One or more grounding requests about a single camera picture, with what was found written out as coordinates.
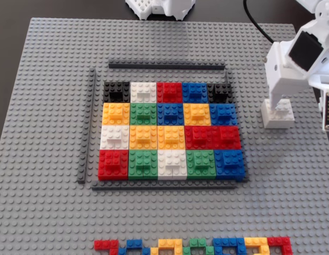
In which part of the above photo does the black cable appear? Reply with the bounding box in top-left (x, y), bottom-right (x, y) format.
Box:
top-left (242, 0), bottom-right (275, 44)

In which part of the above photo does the yellow flat brick shape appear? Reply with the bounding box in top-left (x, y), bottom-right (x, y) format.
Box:
top-left (244, 236), bottom-right (269, 255)
top-left (150, 238), bottom-right (184, 255)

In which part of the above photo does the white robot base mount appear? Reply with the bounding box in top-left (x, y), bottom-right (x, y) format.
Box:
top-left (125, 0), bottom-right (193, 21)

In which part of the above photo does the grey studded baseplate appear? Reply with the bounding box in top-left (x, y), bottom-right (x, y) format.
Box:
top-left (0, 17), bottom-right (329, 255)

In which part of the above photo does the yellow brick cube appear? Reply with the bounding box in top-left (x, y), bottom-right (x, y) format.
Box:
top-left (102, 102), bottom-right (131, 126)
top-left (156, 125), bottom-right (187, 151)
top-left (129, 124), bottom-right (158, 151)
top-left (183, 103), bottom-right (212, 126)

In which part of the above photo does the blue flat brick shape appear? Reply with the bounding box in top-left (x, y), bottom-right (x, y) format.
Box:
top-left (213, 237), bottom-right (246, 255)
top-left (117, 239), bottom-right (152, 255)

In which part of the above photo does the green flat brick shape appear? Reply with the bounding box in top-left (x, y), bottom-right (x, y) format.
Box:
top-left (183, 237), bottom-right (215, 255)

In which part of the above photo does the green brick cube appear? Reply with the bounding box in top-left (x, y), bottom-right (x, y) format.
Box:
top-left (185, 149), bottom-right (217, 181)
top-left (128, 149), bottom-right (159, 181)
top-left (129, 103), bottom-right (158, 126)

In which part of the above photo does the red brick cube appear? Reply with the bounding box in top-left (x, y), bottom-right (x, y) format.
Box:
top-left (97, 149), bottom-right (130, 182)
top-left (212, 125), bottom-right (242, 151)
top-left (156, 82), bottom-right (184, 104)
top-left (184, 125), bottom-right (214, 151)

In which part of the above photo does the red flat brick shape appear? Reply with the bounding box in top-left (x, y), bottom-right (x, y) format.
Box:
top-left (94, 239), bottom-right (120, 255)
top-left (267, 236), bottom-right (293, 255)

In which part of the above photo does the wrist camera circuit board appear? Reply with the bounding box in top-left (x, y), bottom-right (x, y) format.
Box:
top-left (318, 90), bottom-right (329, 132)

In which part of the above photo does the white brick cube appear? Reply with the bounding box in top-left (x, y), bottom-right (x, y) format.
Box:
top-left (129, 81), bottom-right (158, 104)
top-left (99, 124), bottom-right (131, 151)
top-left (260, 98), bottom-right (296, 130)
top-left (157, 149), bottom-right (188, 181)

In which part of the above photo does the blue brick cube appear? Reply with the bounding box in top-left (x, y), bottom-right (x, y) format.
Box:
top-left (156, 103), bottom-right (185, 126)
top-left (181, 82), bottom-right (209, 104)
top-left (209, 103), bottom-right (239, 126)
top-left (214, 149), bottom-right (246, 182)

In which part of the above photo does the black brick cube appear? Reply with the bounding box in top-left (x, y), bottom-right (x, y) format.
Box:
top-left (103, 81), bottom-right (131, 103)
top-left (206, 82), bottom-right (233, 105)

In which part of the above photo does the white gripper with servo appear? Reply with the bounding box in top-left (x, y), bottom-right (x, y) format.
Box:
top-left (264, 20), bottom-right (329, 112)

